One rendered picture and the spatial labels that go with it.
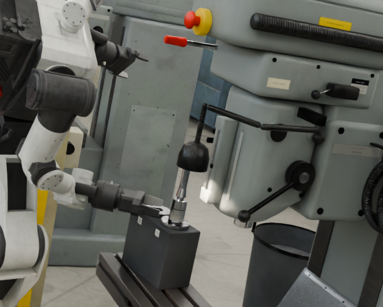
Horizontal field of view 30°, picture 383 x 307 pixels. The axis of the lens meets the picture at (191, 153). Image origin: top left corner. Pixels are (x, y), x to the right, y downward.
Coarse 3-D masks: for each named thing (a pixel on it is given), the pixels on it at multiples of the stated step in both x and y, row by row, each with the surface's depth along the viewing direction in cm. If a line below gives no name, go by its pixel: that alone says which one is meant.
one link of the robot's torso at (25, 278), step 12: (48, 240) 210; (0, 276) 207; (12, 276) 208; (24, 276) 211; (36, 276) 214; (0, 288) 216; (12, 288) 218; (24, 288) 214; (0, 300) 223; (12, 300) 218
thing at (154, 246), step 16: (160, 208) 228; (128, 224) 228; (144, 224) 221; (160, 224) 217; (176, 224) 216; (128, 240) 228; (144, 240) 221; (160, 240) 214; (176, 240) 213; (192, 240) 217; (128, 256) 228; (144, 256) 221; (160, 256) 214; (176, 256) 215; (192, 256) 219; (144, 272) 221; (160, 272) 214; (176, 272) 217; (160, 288) 215
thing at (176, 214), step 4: (172, 204) 216; (176, 204) 216; (172, 208) 216; (176, 208) 216; (180, 208) 216; (184, 208) 217; (172, 212) 216; (176, 212) 216; (180, 212) 216; (184, 212) 217; (172, 216) 216; (176, 216) 216; (180, 216) 216; (172, 220) 216; (176, 220) 216; (180, 220) 217
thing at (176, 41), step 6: (168, 36) 165; (174, 36) 167; (168, 42) 166; (174, 42) 166; (180, 42) 167; (186, 42) 167; (192, 42) 169; (198, 42) 170; (210, 48) 171; (216, 48) 172
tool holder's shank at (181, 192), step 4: (184, 172) 215; (188, 172) 215; (184, 176) 215; (188, 176) 215; (180, 180) 216; (184, 180) 215; (180, 184) 216; (184, 184) 215; (180, 188) 216; (184, 188) 216; (180, 192) 216; (184, 192) 216; (180, 196) 216; (184, 196) 216
